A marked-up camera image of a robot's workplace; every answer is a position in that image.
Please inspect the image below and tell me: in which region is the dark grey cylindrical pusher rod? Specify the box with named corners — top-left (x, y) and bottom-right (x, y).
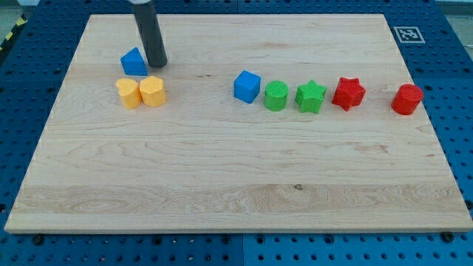
top-left (132, 0), bottom-right (168, 68)

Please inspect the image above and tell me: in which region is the blue triangle block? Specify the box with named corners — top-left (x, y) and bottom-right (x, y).
top-left (120, 47), bottom-right (148, 76)

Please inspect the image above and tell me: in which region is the yellow hexagon block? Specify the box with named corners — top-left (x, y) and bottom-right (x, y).
top-left (140, 76), bottom-right (166, 107)

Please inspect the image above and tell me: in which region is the yellow heart block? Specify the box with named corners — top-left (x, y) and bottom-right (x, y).
top-left (115, 78), bottom-right (142, 109)

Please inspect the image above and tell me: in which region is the blue cube block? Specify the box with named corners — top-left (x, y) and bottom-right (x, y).
top-left (234, 70), bottom-right (262, 103)

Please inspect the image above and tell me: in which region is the black yellow hazard tape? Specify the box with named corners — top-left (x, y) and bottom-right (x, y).
top-left (1, 14), bottom-right (28, 54)

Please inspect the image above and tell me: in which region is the light wooden board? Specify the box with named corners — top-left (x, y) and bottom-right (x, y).
top-left (5, 14), bottom-right (472, 234)

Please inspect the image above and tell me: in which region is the green cylinder block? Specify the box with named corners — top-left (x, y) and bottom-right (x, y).
top-left (264, 81), bottom-right (289, 112)

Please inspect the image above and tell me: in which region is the green star block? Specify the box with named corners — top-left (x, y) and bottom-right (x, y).
top-left (295, 80), bottom-right (327, 114)

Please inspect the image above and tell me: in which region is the red star block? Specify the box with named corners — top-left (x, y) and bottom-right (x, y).
top-left (331, 77), bottom-right (366, 112)

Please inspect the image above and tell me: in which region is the white fiducial marker tag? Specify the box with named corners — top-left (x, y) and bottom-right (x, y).
top-left (393, 26), bottom-right (425, 44)

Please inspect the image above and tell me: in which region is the red cylinder block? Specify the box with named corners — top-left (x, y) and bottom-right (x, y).
top-left (391, 84), bottom-right (424, 115)

